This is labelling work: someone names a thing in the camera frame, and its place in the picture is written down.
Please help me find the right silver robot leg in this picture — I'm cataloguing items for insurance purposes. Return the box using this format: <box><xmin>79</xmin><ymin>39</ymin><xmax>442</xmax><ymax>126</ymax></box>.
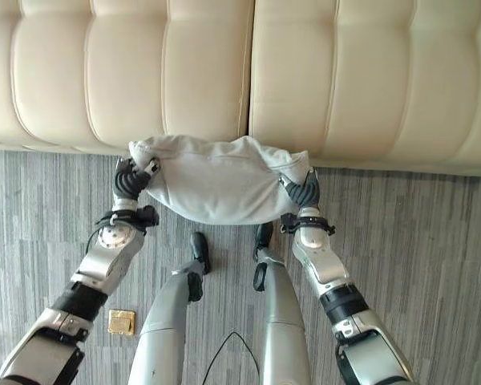
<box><xmin>252</xmin><ymin>222</ymin><xmax>312</xmax><ymax>385</ymax></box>

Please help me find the cream leather sofa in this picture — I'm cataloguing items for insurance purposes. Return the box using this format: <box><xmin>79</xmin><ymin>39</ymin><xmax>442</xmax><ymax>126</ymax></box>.
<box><xmin>0</xmin><ymin>0</ymin><xmax>481</xmax><ymax>176</ymax></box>

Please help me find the thin black cable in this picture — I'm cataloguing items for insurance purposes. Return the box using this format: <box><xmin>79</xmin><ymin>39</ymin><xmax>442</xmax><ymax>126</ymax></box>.
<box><xmin>202</xmin><ymin>330</ymin><xmax>261</xmax><ymax>385</ymax></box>

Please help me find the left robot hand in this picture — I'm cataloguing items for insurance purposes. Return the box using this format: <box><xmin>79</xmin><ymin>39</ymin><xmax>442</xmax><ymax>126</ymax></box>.
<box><xmin>112</xmin><ymin>155</ymin><xmax>162</xmax><ymax>202</ymax></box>

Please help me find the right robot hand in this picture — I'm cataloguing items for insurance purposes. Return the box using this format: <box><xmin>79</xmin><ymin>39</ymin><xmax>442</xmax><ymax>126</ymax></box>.
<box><xmin>277</xmin><ymin>168</ymin><xmax>322</xmax><ymax>209</ymax></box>

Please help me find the silver robot leg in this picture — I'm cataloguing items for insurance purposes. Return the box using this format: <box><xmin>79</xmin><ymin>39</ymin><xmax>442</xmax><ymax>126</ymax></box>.
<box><xmin>252</xmin><ymin>222</ymin><xmax>312</xmax><ymax>385</ymax></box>
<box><xmin>126</xmin><ymin>231</ymin><xmax>212</xmax><ymax>385</ymax></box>

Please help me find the left silver robot leg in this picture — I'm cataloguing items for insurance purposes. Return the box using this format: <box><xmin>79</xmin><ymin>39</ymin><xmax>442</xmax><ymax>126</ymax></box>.
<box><xmin>126</xmin><ymin>231</ymin><xmax>212</xmax><ymax>385</ymax></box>

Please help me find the light grey cushion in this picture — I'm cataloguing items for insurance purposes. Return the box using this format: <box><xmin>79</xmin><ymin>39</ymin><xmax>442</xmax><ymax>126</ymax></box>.
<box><xmin>127</xmin><ymin>136</ymin><xmax>310</xmax><ymax>227</ymax></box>

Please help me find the brass floor socket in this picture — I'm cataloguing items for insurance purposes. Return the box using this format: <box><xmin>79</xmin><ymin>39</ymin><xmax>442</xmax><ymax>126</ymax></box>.
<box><xmin>107</xmin><ymin>309</ymin><xmax>137</xmax><ymax>335</ymax></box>

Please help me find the cream leather seat cushion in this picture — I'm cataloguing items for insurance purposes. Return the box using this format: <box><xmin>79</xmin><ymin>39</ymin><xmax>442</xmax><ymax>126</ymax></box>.
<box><xmin>0</xmin><ymin>0</ymin><xmax>256</xmax><ymax>156</ymax></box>
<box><xmin>247</xmin><ymin>0</ymin><xmax>481</xmax><ymax>164</ymax></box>

